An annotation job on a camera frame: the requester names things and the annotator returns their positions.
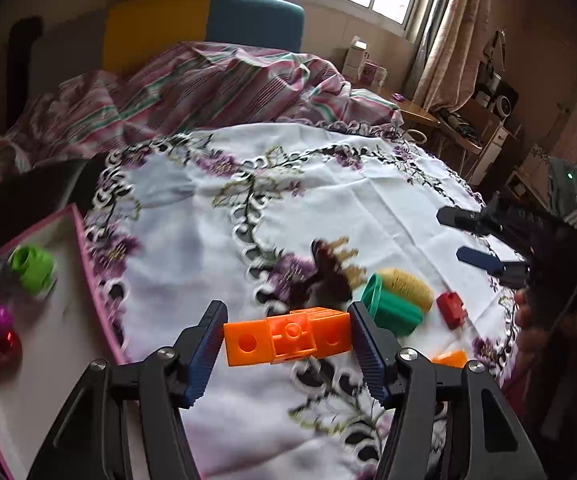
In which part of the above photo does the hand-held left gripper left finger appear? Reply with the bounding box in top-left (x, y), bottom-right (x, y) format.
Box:
top-left (26, 300), bottom-right (229, 480)

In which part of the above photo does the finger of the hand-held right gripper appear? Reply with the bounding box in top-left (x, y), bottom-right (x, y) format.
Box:
top-left (457, 246), bottom-right (531, 288)
top-left (437, 206), bottom-right (506, 236)

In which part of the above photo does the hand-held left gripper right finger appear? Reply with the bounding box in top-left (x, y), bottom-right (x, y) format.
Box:
top-left (347, 301), bottom-right (549, 480)

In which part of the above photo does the green toy spool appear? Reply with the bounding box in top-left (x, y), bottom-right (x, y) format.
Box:
top-left (361, 274), bottom-right (425, 337)

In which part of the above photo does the red puzzle piece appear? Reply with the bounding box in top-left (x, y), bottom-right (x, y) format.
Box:
top-left (437, 291), bottom-right (469, 330)

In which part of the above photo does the yellow thread spool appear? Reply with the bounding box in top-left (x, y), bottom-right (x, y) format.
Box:
top-left (378, 267), bottom-right (435, 313)

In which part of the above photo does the orange block chain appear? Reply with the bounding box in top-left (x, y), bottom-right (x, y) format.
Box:
top-left (223, 307), bottom-right (353, 367)

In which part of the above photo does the small orange toy piece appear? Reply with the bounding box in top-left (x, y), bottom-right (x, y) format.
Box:
top-left (431, 349), bottom-right (469, 370)

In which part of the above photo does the white tray with pink rim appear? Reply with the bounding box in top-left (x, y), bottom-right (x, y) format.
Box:
top-left (0, 204), bottom-right (129, 480)

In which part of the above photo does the grey and green cylinder toy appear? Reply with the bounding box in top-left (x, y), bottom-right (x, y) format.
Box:
top-left (8, 243), bottom-right (58, 297)

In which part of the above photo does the red toy ring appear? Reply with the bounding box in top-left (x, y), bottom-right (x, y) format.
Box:
top-left (0, 330), bottom-right (23, 373)

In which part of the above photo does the person's right hand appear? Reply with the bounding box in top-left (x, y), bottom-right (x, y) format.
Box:
top-left (513, 290), bottom-right (536, 333)

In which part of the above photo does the cluttered shelf unit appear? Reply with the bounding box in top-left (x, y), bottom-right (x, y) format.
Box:
top-left (433, 30), bottom-right (569, 201)

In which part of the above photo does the wooden desk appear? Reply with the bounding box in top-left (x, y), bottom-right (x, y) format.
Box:
top-left (351, 87), bottom-right (484, 156)

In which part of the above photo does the white embroidered floral tablecloth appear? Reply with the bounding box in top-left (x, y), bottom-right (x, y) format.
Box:
top-left (83, 122), bottom-right (534, 480)

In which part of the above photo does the pink box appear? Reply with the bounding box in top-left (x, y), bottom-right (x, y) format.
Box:
top-left (361, 61), bottom-right (389, 86)

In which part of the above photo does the pink patterned curtain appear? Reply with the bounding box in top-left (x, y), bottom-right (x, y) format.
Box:
top-left (403, 0), bottom-right (499, 111)

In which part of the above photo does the white box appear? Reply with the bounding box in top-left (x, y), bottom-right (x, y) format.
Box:
top-left (342, 35), bottom-right (369, 78)

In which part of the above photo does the striped pink blanket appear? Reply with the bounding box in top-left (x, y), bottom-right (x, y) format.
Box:
top-left (0, 40), bottom-right (404, 196)

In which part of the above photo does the grey yellow blue headboard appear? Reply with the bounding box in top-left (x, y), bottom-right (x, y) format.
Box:
top-left (28, 0), bottom-right (305, 81)

